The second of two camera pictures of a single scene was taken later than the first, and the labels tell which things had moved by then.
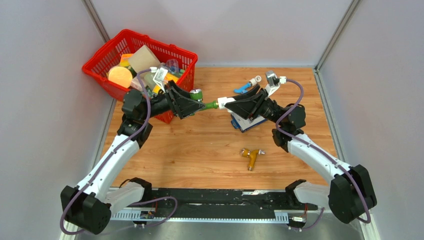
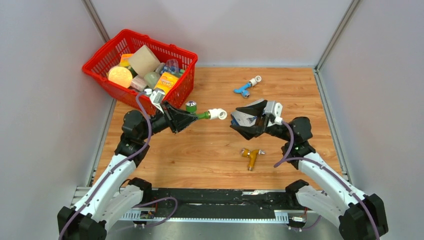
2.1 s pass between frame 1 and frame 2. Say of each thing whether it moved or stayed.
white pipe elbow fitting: moved
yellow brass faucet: stayed
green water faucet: moved
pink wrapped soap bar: stayed
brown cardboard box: stayed
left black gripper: moved
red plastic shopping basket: stayed
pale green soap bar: stayed
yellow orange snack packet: stayed
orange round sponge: stayed
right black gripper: moved
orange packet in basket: stayed
